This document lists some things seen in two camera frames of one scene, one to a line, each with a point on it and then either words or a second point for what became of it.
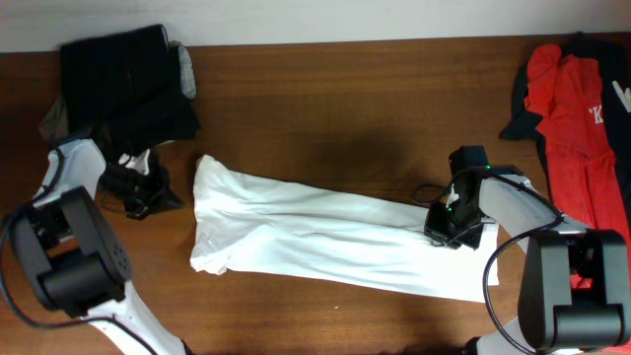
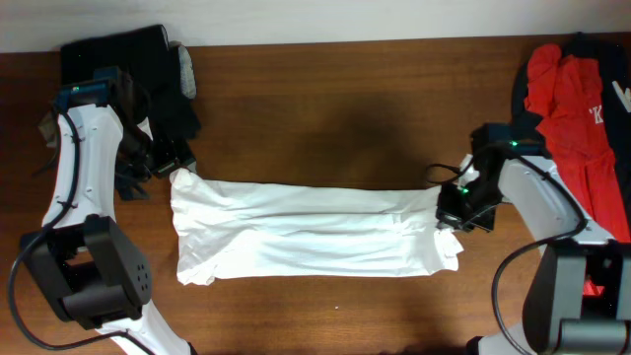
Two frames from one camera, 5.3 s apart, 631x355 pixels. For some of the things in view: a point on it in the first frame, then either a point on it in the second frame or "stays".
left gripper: (140, 192) → (165, 161)
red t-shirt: (565, 94) stays
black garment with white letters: (612, 50) stays
